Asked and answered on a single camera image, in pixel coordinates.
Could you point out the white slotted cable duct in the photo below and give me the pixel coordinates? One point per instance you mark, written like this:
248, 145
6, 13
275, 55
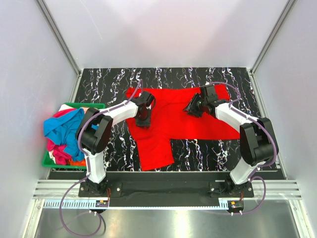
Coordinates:
95, 204

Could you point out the green plastic basket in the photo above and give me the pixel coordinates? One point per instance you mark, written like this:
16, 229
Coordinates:
47, 161

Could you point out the aluminium front rail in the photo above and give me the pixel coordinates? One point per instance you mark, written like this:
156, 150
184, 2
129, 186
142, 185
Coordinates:
275, 189

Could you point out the left aluminium frame post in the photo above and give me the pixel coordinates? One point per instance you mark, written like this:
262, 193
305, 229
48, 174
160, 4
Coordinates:
57, 34

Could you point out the orange t shirt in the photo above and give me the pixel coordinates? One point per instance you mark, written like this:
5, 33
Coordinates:
77, 163

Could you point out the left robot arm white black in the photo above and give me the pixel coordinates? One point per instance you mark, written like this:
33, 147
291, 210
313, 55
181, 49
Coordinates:
94, 132

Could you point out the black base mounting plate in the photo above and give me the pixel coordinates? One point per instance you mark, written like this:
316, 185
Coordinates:
164, 188

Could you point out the red t shirt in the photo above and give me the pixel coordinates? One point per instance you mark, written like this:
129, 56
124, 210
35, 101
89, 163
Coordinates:
170, 121

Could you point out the blue t shirt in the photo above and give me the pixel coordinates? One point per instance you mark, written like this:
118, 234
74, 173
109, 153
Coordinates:
77, 154

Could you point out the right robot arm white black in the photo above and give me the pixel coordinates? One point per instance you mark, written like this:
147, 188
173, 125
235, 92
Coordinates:
258, 146

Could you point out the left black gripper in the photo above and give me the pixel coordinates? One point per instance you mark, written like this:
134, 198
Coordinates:
146, 123

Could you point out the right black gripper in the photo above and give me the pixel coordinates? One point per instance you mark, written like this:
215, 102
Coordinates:
190, 108

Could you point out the right aluminium frame post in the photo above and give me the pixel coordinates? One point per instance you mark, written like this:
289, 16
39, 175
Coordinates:
275, 30

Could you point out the white t shirt in basket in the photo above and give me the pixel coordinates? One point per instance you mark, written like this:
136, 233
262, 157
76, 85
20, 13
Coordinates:
66, 107

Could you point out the aluminium frame post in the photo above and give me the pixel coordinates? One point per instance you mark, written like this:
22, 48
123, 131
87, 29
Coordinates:
57, 34
275, 30

